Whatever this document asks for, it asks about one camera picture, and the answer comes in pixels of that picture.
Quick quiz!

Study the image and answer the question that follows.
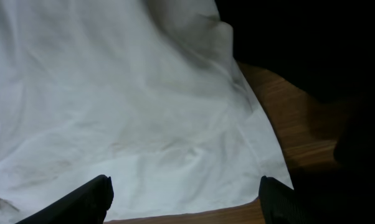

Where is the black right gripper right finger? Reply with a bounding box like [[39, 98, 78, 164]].
[[259, 176, 300, 224]]

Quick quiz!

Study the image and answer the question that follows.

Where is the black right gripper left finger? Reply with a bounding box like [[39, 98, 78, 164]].
[[17, 175, 114, 224]]

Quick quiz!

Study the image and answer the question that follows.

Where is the white Puma t-shirt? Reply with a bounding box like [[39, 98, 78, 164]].
[[0, 0, 292, 223]]

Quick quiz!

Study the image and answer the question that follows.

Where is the black garment pile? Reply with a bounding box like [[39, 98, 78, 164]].
[[216, 0, 375, 223]]

